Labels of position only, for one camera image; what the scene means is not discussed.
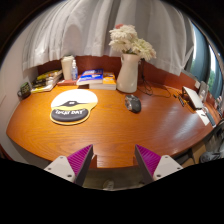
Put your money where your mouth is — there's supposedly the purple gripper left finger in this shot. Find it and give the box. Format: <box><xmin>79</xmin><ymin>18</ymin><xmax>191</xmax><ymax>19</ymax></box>
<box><xmin>45</xmin><ymin>144</ymin><xmax>93</xmax><ymax>186</ymax></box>

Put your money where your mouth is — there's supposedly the white sheer curtain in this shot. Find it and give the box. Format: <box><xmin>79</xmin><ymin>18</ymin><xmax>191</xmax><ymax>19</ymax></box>
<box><xmin>22</xmin><ymin>0</ymin><xmax>194</xmax><ymax>75</ymax></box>

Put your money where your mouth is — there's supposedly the silver laptop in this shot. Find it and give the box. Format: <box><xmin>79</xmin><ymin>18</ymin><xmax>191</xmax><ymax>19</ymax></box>
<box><xmin>182</xmin><ymin>86</ymin><xmax>203</xmax><ymax>109</ymax></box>

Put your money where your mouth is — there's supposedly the yellow orange book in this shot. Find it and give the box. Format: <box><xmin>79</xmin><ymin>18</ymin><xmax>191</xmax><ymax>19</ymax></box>
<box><xmin>89</xmin><ymin>72</ymin><xmax>116</xmax><ymax>90</ymax></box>

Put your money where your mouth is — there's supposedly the blue book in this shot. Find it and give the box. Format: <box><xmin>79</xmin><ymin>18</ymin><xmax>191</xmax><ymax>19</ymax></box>
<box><xmin>76</xmin><ymin>69</ymin><xmax>103</xmax><ymax>85</ymax></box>

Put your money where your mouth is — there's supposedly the black office chair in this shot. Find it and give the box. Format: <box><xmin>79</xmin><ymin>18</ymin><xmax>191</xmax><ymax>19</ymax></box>
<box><xmin>199</xmin><ymin>119</ymin><xmax>224</xmax><ymax>163</ymax></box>

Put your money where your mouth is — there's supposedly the white paper sheet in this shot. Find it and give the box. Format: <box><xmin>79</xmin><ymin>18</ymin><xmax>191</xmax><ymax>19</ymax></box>
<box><xmin>196</xmin><ymin>109</ymin><xmax>210</xmax><ymax>126</ymax></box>

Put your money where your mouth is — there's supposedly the black cable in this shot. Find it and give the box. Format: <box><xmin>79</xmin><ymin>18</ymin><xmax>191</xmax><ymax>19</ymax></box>
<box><xmin>137</xmin><ymin>59</ymin><xmax>181</xmax><ymax>100</ymax></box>

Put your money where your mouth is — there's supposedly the clear sanitizer bottle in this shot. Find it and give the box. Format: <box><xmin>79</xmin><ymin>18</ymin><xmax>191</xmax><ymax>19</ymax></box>
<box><xmin>71</xmin><ymin>59</ymin><xmax>78</xmax><ymax>80</ymax></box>

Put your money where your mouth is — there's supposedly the cream ceramic vase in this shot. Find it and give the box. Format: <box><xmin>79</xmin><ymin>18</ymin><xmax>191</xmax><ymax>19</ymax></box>
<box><xmin>117</xmin><ymin>54</ymin><xmax>140</xmax><ymax>93</ymax></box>

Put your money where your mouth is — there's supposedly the white yellow black mouse pad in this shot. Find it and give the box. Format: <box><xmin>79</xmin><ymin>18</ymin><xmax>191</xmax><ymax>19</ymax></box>
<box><xmin>50</xmin><ymin>89</ymin><xmax>98</xmax><ymax>125</ymax></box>

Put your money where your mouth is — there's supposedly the dark green mug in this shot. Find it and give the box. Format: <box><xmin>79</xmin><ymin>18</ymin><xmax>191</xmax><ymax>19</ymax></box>
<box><xmin>17</xmin><ymin>82</ymin><xmax>31</xmax><ymax>99</ymax></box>

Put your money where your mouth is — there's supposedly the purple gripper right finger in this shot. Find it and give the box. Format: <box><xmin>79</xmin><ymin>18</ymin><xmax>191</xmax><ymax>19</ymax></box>
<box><xmin>135</xmin><ymin>145</ymin><xmax>182</xmax><ymax>184</ymax></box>

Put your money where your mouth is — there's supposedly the grey computer mouse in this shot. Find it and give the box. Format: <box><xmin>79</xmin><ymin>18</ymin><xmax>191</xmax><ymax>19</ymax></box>
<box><xmin>125</xmin><ymin>95</ymin><xmax>141</xmax><ymax>113</ymax></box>

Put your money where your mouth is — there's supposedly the stack of books left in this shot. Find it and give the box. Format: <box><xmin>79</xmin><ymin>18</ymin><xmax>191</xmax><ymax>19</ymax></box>
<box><xmin>31</xmin><ymin>70</ymin><xmax>62</xmax><ymax>93</ymax></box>

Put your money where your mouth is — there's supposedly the white cylindrical container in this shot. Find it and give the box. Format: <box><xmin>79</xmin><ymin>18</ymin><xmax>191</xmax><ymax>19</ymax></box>
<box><xmin>61</xmin><ymin>55</ymin><xmax>74</xmax><ymax>80</ymax></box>

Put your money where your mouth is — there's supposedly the white flower bouquet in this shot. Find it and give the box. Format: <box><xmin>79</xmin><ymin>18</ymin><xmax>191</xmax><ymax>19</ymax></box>
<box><xmin>109</xmin><ymin>24</ymin><xmax>156</xmax><ymax>61</ymax></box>

